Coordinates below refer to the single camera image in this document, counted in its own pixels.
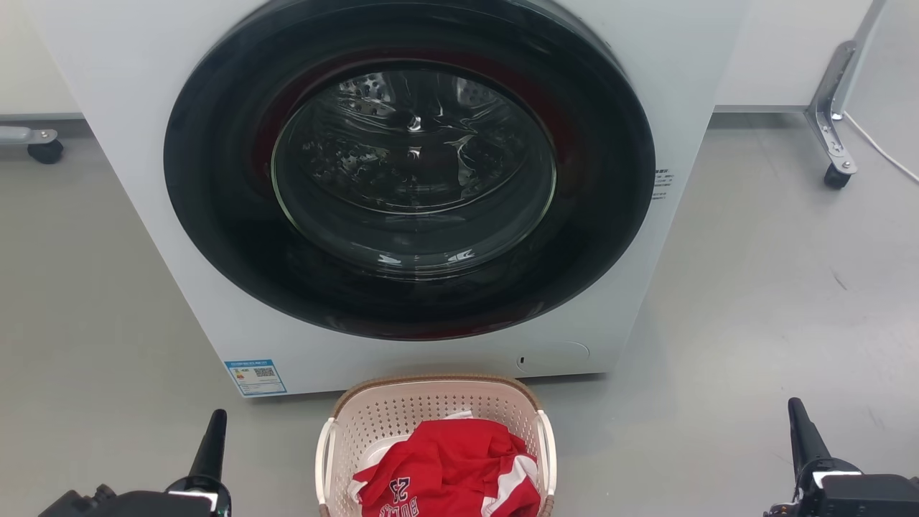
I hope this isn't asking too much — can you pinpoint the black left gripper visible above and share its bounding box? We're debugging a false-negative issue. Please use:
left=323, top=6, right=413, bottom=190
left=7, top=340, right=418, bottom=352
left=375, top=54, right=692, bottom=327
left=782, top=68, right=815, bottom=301
left=37, top=409, right=232, bottom=517

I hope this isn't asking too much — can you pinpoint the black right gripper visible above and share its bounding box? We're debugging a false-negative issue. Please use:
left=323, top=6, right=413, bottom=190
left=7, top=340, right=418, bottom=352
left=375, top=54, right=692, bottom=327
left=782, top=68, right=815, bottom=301
left=765, top=397, right=919, bottom=517

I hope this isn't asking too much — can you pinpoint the cream perforated laundry basket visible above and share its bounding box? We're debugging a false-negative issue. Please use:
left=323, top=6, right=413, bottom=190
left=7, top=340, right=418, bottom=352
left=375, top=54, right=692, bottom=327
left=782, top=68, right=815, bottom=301
left=314, top=373, right=558, bottom=517

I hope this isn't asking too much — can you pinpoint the blue energy label sticker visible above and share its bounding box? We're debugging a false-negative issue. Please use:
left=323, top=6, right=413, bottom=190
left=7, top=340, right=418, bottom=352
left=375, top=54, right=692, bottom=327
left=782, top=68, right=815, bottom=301
left=224, top=359, right=288, bottom=397

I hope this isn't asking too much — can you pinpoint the round black washing machine door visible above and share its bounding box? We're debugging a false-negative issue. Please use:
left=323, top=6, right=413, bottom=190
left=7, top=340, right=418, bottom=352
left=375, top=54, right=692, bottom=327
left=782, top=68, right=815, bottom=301
left=163, top=0, right=656, bottom=342

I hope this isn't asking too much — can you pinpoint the red basketball jersey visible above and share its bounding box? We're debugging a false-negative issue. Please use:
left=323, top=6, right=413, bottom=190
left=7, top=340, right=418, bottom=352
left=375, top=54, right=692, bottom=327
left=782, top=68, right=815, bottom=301
left=350, top=411, right=543, bottom=517

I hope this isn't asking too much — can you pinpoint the white front-load washing machine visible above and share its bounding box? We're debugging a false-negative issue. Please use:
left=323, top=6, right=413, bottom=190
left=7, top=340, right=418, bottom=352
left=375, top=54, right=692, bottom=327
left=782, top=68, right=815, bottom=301
left=25, top=0, right=751, bottom=398

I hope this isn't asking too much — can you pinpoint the white cable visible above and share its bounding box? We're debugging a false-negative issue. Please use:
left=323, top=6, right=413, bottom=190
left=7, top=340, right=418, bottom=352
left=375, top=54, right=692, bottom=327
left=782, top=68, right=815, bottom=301
left=844, top=111, right=919, bottom=184

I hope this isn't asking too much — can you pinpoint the grey metal frame leg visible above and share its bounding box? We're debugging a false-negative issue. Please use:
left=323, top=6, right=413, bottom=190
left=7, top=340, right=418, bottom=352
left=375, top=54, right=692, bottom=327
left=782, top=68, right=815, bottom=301
left=0, top=126, right=58, bottom=146
left=804, top=0, right=887, bottom=177

